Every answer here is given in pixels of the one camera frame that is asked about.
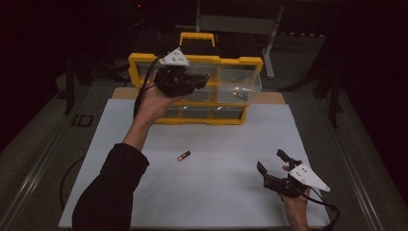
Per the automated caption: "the thin black cable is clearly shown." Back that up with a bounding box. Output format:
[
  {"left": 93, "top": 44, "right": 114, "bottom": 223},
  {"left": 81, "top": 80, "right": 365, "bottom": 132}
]
[{"left": 60, "top": 155, "right": 87, "bottom": 211}]

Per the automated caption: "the grid of clear drawers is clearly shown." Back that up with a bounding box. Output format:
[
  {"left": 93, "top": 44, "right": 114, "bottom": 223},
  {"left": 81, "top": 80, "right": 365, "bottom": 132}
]
[{"left": 137, "top": 62, "right": 249, "bottom": 119}]

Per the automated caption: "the left hand-held gripper cable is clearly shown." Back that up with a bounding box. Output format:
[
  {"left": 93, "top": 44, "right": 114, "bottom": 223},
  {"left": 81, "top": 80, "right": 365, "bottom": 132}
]
[{"left": 134, "top": 54, "right": 167, "bottom": 118}]

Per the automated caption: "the black rectangular bracket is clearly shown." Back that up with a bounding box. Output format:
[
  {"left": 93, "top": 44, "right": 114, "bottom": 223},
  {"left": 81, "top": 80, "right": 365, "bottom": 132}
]
[{"left": 70, "top": 114, "right": 94, "bottom": 128}]

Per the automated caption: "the white board sheet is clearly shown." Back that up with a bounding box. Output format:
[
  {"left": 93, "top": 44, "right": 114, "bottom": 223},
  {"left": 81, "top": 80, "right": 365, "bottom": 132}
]
[{"left": 58, "top": 97, "right": 331, "bottom": 229}]

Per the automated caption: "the clear plastic drawer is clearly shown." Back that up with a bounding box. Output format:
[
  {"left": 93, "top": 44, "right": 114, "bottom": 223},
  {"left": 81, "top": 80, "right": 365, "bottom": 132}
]
[{"left": 215, "top": 65, "right": 263, "bottom": 105}]

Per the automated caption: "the person's right hand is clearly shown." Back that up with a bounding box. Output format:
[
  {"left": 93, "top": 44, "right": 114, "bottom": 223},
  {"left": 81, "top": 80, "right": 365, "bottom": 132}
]
[{"left": 278, "top": 187, "right": 312, "bottom": 222}]

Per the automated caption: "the black stand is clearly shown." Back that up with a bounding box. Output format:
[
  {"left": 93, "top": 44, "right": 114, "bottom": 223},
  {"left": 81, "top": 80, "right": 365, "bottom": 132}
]
[
  {"left": 314, "top": 61, "right": 344, "bottom": 129},
  {"left": 64, "top": 54, "right": 94, "bottom": 116}
]

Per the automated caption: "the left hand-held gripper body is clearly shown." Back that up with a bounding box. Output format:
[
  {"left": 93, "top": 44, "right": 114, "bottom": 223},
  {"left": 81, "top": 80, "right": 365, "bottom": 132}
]
[{"left": 153, "top": 47, "right": 193, "bottom": 98}]

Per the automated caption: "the hand-held gripper cable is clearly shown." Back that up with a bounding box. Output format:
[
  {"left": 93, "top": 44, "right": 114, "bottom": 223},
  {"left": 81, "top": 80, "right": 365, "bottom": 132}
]
[
  {"left": 134, "top": 54, "right": 167, "bottom": 118},
  {"left": 299, "top": 187, "right": 341, "bottom": 231}
]

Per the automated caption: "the person's left hand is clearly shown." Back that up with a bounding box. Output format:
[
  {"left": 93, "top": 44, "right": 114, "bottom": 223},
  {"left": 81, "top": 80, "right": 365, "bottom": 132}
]
[{"left": 134, "top": 71, "right": 185, "bottom": 129}]

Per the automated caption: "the right hand-held gripper cable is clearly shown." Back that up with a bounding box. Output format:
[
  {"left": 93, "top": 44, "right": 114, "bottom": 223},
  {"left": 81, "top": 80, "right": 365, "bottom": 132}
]
[{"left": 299, "top": 187, "right": 341, "bottom": 231}]

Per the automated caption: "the yellow organizer cabinet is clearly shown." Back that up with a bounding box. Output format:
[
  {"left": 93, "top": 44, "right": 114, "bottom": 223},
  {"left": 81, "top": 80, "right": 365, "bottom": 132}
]
[{"left": 128, "top": 31, "right": 265, "bottom": 126}]

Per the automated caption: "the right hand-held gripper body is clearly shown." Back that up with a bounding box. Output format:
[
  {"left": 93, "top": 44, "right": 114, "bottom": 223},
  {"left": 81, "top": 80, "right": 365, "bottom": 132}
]
[{"left": 263, "top": 163, "right": 331, "bottom": 199}]

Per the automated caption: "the grey metal stand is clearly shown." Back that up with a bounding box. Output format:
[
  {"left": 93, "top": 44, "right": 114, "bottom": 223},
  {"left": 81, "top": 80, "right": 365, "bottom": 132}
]
[{"left": 194, "top": 0, "right": 285, "bottom": 80}]

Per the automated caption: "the grey metal rail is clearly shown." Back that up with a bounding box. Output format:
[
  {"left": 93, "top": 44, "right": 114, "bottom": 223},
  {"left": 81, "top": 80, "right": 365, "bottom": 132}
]
[
  {"left": 316, "top": 95, "right": 386, "bottom": 231},
  {"left": 0, "top": 121, "right": 73, "bottom": 231}
]

